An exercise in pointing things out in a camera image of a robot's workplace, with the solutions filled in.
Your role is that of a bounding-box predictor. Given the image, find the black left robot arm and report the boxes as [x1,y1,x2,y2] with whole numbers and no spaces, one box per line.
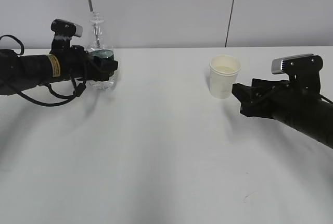
[1,45,118,95]

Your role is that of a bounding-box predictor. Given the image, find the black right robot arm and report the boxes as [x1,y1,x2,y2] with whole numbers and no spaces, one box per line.
[232,79,332,148]

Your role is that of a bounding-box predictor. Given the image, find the white paper cup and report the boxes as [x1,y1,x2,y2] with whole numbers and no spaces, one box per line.
[209,55,241,99]

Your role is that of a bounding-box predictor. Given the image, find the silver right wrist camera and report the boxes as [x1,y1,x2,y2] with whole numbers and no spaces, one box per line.
[271,54,323,94]

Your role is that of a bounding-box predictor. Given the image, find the clear green-label water bottle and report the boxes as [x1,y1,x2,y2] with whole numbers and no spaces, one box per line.
[86,11,118,90]

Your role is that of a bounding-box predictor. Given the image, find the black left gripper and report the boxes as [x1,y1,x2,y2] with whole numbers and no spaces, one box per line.
[58,45,118,81]

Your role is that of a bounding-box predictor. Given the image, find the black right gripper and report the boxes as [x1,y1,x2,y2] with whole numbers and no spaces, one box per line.
[232,78,323,128]

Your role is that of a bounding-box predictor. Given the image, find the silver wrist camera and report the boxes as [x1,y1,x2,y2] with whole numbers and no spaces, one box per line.
[50,19,83,50]
[271,54,323,94]

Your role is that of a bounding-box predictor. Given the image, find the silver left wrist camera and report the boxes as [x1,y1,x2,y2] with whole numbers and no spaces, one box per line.
[50,19,83,50]

